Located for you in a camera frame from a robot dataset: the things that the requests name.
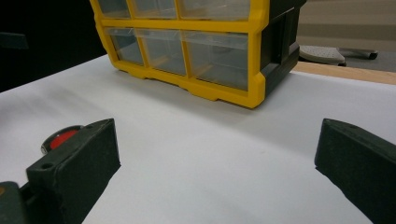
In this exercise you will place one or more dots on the red round object black rim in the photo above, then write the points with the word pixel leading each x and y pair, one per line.
pixel 60 138

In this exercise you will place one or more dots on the dark object in background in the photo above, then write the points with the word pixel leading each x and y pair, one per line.
pixel 12 40

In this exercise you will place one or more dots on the yellow black drawer organizer cabinet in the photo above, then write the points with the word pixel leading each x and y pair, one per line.
pixel 255 56

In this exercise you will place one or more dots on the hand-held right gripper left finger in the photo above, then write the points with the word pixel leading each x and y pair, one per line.
pixel 81 161

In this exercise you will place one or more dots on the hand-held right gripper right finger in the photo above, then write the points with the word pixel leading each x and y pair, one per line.
pixel 358 161

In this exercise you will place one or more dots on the clear plastic drawer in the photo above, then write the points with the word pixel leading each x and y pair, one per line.
pixel 163 49
pixel 218 59
pixel 214 8
pixel 124 45
pixel 113 7
pixel 154 7

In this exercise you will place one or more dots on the grey perforated stand base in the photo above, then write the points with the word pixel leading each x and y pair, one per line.
pixel 322 54

